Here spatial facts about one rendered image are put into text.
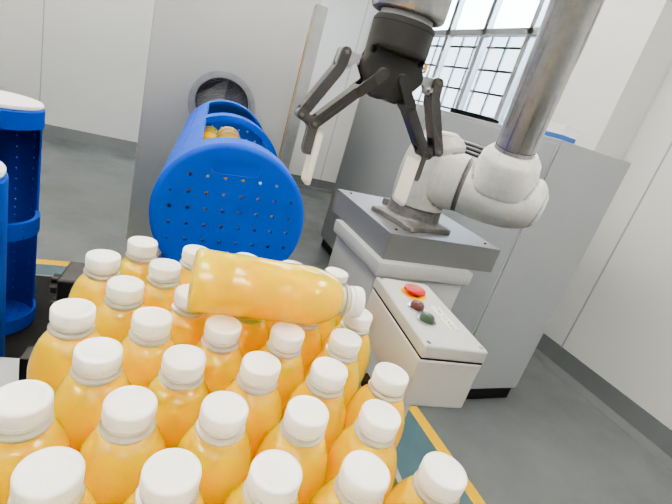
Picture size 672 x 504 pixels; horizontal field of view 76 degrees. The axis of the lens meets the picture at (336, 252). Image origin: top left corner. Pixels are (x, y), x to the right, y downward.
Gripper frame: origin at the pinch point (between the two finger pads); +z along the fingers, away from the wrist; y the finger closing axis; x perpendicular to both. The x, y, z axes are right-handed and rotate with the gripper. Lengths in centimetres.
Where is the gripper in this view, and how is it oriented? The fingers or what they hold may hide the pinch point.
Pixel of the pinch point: (355, 184)
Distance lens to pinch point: 58.3
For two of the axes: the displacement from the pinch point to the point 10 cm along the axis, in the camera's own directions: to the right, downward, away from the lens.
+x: 2.4, 4.0, -8.8
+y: -9.3, -1.6, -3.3
